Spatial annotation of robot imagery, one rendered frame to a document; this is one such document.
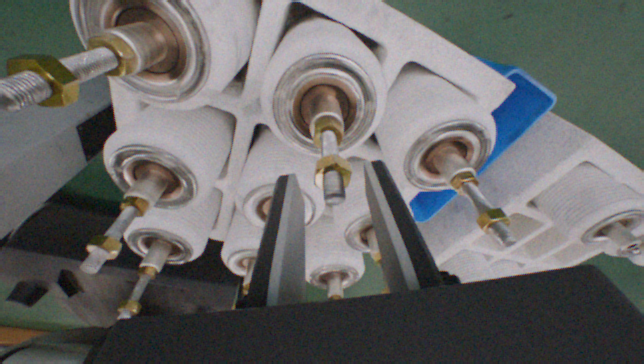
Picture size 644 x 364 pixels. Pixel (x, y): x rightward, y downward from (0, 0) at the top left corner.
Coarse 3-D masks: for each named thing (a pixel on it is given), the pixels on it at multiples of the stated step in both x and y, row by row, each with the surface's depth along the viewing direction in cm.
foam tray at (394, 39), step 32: (288, 0) 18; (320, 0) 18; (352, 0) 18; (256, 32) 19; (352, 32) 29; (384, 32) 19; (416, 32) 19; (256, 64) 21; (384, 64) 21; (448, 64) 21; (480, 64) 21; (128, 96) 22; (224, 96) 23; (256, 96) 23; (480, 96) 24; (256, 128) 32; (384, 160) 29; (224, 192) 31; (416, 192) 33; (224, 224) 36
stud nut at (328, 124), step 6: (324, 120) 13; (330, 120) 13; (318, 126) 13; (324, 126) 13; (330, 126) 13; (336, 126) 13; (318, 132) 13; (336, 132) 13; (342, 132) 13; (318, 138) 13; (318, 144) 14
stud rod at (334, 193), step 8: (320, 136) 13; (328, 136) 13; (320, 144) 13; (328, 144) 12; (336, 144) 12; (328, 152) 12; (336, 152) 12; (328, 176) 10; (336, 176) 10; (328, 184) 10; (336, 184) 10; (328, 192) 9; (336, 192) 9; (344, 192) 10; (328, 200) 10; (336, 200) 10; (344, 200) 10
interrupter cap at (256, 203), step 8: (264, 184) 21; (272, 184) 21; (256, 192) 21; (264, 192) 22; (272, 192) 22; (304, 192) 22; (248, 200) 22; (256, 200) 22; (264, 200) 22; (304, 200) 22; (312, 200) 22; (248, 208) 23; (256, 208) 23; (264, 208) 23; (312, 208) 23; (248, 216) 24; (256, 216) 24; (264, 216) 24; (312, 216) 24; (256, 224) 25; (264, 224) 25
